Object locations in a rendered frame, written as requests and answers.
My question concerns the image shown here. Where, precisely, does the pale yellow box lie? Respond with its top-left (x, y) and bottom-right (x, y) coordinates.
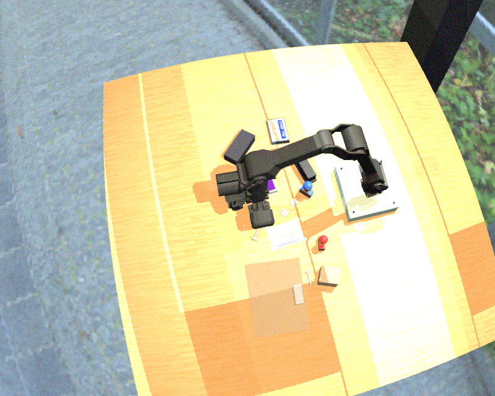
top-left (317, 266), bottom-right (341, 287)

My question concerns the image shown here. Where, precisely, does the red-handled rubber stamp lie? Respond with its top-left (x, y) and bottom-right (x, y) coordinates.
top-left (318, 235), bottom-right (328, 251)

